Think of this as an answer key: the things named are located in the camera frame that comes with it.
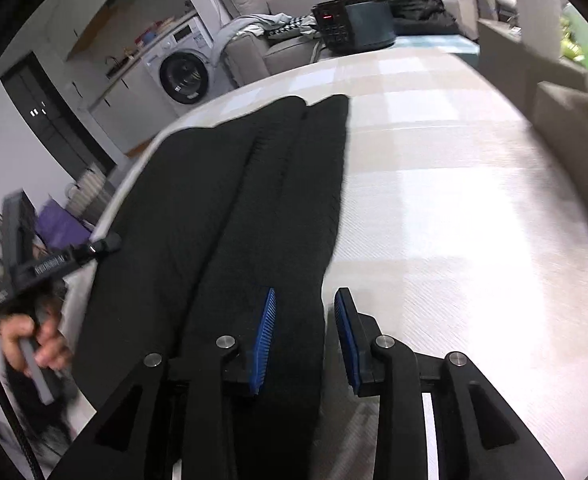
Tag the red and blue containers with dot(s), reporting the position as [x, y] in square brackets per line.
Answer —
[151, 34]

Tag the grey-blue clothing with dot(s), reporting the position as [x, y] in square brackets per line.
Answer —
[246, 30]

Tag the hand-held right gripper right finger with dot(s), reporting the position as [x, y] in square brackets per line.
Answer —
[346, 340]

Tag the light blue checkered cloth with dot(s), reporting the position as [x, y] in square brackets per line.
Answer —
[438, 44]

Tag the striped laundry basket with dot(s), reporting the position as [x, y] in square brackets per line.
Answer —
[91, 197]

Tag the white washing machine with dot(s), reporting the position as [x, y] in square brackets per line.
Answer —
[184, 75]

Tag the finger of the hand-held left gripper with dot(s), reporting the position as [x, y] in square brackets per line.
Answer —
[96, 248]

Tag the grey sofa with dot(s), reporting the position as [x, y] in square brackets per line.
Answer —
[284, 57]

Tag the black garment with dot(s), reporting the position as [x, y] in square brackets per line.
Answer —
[214, 220]

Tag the black jacket pile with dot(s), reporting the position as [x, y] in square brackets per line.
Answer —
[408, 0]

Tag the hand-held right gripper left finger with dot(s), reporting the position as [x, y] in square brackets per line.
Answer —
[264, 340]

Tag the purple bag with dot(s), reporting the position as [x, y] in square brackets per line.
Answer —
[61, 227]

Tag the person's left hand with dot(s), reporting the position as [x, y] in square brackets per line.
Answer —
[54, 340]

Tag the dark door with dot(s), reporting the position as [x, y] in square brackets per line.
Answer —
[56, 115]

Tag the green plant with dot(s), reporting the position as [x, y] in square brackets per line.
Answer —
[586, 45]

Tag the black and white checkered cloth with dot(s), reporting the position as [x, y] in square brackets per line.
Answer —
[291, 27]

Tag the dark electric cooker pot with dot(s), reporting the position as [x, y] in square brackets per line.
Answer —
[368, 27]

